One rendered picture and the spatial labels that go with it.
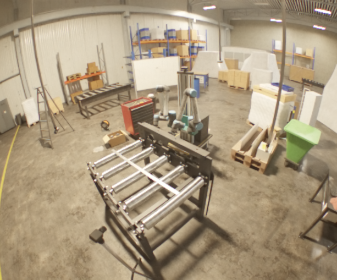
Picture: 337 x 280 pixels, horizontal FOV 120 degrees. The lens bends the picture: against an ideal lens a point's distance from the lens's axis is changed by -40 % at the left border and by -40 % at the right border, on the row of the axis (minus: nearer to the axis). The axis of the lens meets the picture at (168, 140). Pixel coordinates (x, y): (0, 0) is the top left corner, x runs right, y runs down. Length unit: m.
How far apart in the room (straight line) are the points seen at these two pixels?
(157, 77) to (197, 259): 5.95
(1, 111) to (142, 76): 8.68
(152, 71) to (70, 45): 6.86
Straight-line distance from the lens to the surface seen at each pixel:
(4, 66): 11.70
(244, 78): 9.71
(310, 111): 4.53
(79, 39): 11.79
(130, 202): 1.63
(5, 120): 11.33
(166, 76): 6.58
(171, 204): 1.55
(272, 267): 2.49
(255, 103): 4.92
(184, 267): 2.23
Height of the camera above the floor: 2.17
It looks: 31 degrees down
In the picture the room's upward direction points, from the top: 4 degrees counter-clockwise
